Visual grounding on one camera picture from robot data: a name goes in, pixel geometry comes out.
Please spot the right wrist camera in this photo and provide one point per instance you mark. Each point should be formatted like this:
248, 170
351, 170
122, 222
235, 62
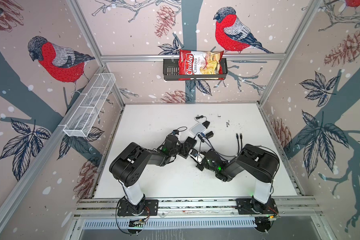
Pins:
196, 156

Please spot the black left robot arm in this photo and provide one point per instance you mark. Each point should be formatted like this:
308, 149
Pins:
128, 167

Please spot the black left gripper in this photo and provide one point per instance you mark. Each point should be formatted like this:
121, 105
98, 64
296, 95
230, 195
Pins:
180, 144

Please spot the white wire mesh shelf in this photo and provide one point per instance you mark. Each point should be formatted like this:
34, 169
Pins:
85, 115

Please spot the black wall basket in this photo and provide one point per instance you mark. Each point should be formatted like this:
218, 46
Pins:
171, 72

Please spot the red cassava chips bag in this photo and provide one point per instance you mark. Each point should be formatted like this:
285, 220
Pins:
193, 63

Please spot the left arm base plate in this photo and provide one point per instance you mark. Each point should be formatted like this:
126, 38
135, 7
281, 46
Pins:
143, 208

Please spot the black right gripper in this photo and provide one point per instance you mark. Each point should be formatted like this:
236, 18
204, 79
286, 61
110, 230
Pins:
198, 166

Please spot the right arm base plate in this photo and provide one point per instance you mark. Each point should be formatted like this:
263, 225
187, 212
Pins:
250, 206

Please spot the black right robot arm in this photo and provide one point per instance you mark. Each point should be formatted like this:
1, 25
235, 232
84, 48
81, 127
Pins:
261, 164

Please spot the aluminium mounting rail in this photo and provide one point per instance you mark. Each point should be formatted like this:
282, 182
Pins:
289, 206

